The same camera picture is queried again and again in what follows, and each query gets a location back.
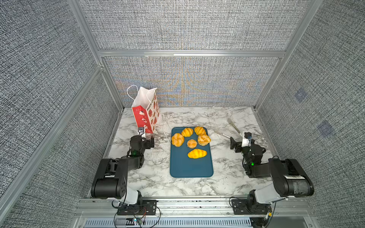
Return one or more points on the striped yellow bun right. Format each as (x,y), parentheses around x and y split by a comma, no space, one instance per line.
(199,130)

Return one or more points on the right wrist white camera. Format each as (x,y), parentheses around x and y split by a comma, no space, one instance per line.
(247,139)

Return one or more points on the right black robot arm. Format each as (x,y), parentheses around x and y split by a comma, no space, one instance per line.
(288,177)

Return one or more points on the striped yellow bun left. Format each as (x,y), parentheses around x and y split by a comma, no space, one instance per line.
(187,132)

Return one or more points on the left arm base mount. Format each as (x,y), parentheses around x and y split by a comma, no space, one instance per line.
(145,207)

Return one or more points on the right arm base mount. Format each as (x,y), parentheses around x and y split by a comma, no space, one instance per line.
(243,207)

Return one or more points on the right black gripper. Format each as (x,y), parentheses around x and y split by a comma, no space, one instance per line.
(235,145)

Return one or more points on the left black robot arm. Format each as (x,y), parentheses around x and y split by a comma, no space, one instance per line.
(111,178)

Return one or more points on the striped yellow bun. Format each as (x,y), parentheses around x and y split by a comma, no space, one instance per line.
(187,132)
(199,130)

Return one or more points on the small round crusty bun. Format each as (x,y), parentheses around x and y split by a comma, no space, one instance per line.
(192,144)

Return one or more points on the knot shaped bread roll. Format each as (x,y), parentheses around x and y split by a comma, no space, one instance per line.
(177,140)

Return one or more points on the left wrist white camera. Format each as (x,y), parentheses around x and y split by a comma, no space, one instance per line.
(140,130)

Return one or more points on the yellow striped croissant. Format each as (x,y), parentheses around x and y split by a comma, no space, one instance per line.
(197,153)

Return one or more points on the flaky braided pastry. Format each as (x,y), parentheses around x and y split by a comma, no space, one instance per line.
(203,139)

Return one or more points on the wrist white camera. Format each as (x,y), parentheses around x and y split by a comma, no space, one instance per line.
(140,130)
(247,139)

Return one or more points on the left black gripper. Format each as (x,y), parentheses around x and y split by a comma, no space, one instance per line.
(149,142)

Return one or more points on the red white paper gift bag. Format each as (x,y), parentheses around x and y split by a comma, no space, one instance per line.
(145,108)

